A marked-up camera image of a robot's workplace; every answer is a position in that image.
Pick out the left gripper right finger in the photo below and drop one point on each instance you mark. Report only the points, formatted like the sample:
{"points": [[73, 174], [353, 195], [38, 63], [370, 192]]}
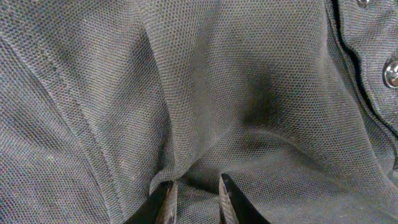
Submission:
{"points": [[235, 208]]}

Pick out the black polo shirt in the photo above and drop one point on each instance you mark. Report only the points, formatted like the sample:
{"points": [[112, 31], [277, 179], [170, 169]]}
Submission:
{"points": [[102, 101]]}

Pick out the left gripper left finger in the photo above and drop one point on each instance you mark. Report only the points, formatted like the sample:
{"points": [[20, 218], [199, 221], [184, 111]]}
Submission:
{"points": [[159, 208]]}

